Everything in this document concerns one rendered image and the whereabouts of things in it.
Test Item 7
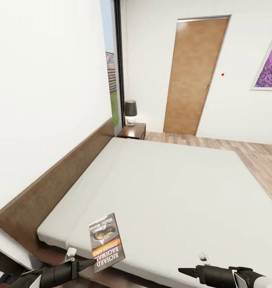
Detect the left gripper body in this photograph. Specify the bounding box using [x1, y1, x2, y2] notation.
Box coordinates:
[53, 260, 78, 288]

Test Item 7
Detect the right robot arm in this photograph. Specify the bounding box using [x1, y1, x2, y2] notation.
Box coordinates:
[178, 252, 272, 288]

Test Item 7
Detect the hardback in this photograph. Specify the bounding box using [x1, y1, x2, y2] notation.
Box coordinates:
[89, 212, 126, 274]

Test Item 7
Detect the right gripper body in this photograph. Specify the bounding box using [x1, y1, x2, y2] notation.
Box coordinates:
[197, 265, 225, 288]

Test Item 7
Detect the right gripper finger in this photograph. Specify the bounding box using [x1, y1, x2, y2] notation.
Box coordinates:
[178, 266, 199, 278]

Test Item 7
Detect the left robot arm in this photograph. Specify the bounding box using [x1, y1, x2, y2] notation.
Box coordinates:
[6, 248, 97, 288]

